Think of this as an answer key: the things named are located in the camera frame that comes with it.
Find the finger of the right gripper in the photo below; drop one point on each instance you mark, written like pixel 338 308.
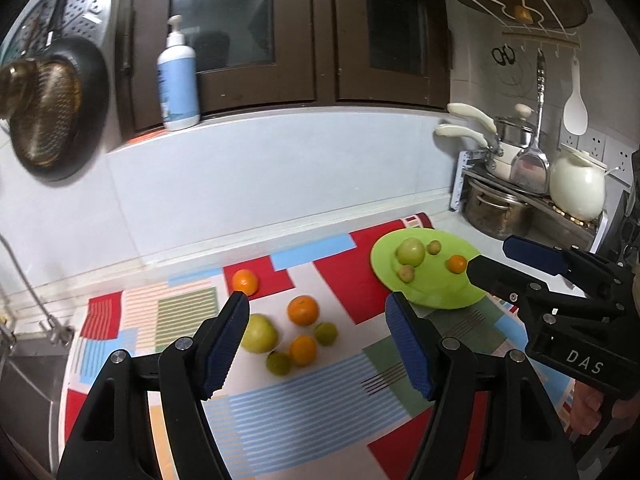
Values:
pixel 595 276
pixel 530 296

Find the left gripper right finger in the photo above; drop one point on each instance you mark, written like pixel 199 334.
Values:
pixel 437 366

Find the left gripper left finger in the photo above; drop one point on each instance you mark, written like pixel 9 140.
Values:
pixel 198 366

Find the green lime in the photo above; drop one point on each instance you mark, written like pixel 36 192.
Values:
pixel 279 363
pixel 325 334

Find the brown kiwi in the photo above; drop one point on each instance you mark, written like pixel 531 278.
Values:
pixel 406 273
pixel 434 247

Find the small orange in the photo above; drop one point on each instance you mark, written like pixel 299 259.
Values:
pixel 303 351

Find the large orange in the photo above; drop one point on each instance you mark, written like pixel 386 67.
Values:
pixel 303 310

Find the large green apple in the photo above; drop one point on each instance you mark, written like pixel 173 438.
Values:
pixel 410 252

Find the white metal kitchen shelf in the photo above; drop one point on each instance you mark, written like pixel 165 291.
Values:
pixel 551 226

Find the person right hand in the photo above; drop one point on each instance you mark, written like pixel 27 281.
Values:
pixel 586 411

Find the black knife block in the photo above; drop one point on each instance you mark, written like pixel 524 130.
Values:
pixel 621 243

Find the green plate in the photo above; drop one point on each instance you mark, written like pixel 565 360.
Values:
pixel 433 286

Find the large steel stockpot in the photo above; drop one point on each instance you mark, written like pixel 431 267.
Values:
pixel 496 213

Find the white ceramic pot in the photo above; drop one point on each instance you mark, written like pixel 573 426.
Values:
pixel 577 183

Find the colourful patchwork table mat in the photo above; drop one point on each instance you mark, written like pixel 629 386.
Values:
pixel 351 414

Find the steel spatula turner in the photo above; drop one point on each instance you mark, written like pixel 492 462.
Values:
pixel 530 167

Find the thin gooseneck faucet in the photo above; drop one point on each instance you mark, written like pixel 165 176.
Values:
pixel 57 332

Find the white rice paddle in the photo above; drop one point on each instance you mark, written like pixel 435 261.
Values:
pixel 575 115

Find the steel lidded pot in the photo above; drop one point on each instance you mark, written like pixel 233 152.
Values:
pixel 516 130

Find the steel sink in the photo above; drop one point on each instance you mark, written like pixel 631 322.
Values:
pixel 32 372

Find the black scissors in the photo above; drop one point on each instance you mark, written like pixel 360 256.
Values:
pixel 504 55

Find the copper colander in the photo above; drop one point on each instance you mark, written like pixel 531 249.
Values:
pixel 41 135

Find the blue white pump bottle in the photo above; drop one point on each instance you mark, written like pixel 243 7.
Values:
pixel 177 82

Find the black frying pan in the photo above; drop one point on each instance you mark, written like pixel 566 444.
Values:
pixel 88 61

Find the small brass saucepan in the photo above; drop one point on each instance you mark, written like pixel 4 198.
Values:
pixel 18 81

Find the perforated steel steamer tray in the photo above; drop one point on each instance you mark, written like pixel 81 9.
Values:
pixel 80 18

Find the wall power sockets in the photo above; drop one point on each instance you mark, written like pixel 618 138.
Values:
pixel 614 154

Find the upper cream-handled pan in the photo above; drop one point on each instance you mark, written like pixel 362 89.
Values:
pixel 488 130

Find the round wire trivet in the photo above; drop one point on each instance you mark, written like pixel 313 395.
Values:
pixel 516 81

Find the white wire wall rack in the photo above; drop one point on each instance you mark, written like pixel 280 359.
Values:
pixel 524 23

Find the dark wooden window frame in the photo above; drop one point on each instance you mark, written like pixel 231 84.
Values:
pixel 255 54

